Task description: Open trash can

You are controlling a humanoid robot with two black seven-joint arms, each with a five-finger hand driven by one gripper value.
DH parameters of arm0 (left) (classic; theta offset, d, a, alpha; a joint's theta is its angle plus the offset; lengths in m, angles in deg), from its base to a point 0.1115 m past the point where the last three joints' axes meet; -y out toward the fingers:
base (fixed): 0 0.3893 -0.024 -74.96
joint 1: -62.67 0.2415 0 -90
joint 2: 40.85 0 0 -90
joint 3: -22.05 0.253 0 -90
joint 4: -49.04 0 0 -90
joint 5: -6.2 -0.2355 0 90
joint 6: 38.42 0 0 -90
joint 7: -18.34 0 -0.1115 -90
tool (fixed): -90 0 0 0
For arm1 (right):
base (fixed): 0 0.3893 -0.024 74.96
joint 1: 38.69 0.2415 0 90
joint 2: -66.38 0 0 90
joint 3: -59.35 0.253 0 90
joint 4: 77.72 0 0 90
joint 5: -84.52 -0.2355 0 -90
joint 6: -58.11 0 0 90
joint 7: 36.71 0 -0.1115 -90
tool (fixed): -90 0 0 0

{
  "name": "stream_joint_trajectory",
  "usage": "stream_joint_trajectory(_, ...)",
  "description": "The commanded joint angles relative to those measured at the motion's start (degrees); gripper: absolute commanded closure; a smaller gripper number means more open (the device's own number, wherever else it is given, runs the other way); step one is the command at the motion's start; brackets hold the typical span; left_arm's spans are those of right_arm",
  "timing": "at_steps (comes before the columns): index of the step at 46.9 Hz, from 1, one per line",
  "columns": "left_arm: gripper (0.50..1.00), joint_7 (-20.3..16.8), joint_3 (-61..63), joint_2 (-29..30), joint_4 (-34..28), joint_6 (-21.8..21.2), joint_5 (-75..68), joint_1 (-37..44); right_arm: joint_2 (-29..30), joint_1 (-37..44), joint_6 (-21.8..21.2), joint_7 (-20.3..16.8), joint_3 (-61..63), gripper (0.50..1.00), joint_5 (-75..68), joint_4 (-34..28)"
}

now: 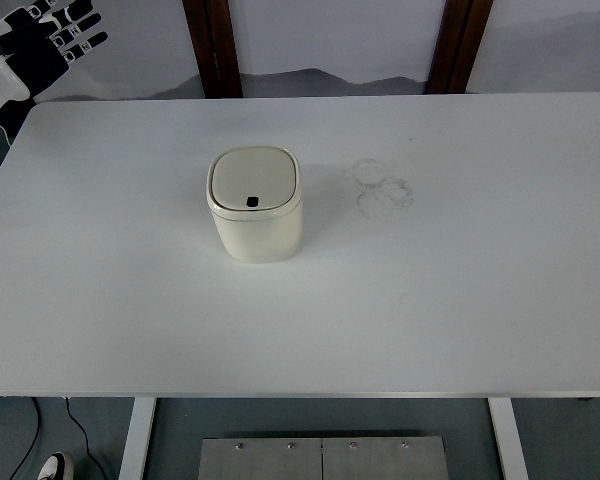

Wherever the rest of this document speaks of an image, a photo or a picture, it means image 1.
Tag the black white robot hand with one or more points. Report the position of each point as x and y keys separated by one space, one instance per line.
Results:
x=39 y=42

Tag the cream plastic trash can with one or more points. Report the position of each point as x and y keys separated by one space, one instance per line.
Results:
x=255 y=195

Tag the black white sneaker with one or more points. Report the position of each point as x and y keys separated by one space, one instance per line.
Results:
x=58 y=466

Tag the left white table leg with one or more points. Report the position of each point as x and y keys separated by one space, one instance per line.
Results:
x=138 y=439

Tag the white table leg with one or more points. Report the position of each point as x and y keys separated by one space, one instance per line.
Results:
x=511 y=457
x=138 y=439

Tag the right white table leg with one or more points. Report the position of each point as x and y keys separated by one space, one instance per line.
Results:
x=511 y=457

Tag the left brown wooden post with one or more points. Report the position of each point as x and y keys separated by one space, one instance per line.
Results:
x=211 y=32

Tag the brown wooden post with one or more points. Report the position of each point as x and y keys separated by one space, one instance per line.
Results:
x=211 y=32
x=459 y=37

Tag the right brown wooden post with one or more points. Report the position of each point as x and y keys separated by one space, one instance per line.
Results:
x=459 y=37

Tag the grey metal base plate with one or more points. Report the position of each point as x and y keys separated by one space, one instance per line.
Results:
x=324 y=458

